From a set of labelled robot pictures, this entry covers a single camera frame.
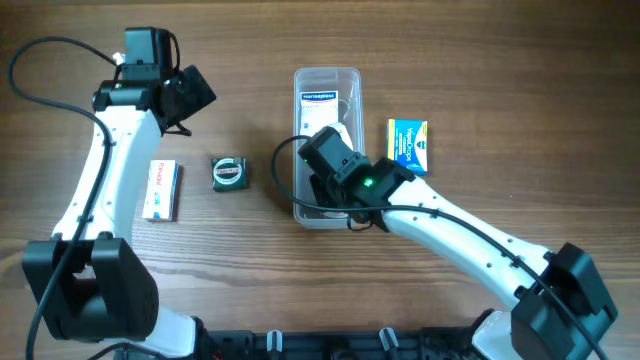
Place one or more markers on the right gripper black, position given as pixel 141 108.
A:
pixel 323 185

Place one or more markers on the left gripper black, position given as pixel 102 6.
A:
pixel 195 93

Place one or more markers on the white Hansaplast plaster box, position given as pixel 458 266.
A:
pixel 317 110

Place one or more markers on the clear plastic container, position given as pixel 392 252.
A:
pixel 347 82

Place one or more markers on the blue VapoDrops lozenge box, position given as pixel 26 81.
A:
pixel 407 144

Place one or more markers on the small white bottle clear cap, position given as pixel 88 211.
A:
pixel 334 214

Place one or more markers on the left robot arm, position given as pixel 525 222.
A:
pixel 89 284

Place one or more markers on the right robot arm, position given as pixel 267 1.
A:
pixel 555 303

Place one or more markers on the white Panadol box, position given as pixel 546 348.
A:
pixel 160 192

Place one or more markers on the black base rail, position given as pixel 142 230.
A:
pixel 423 344

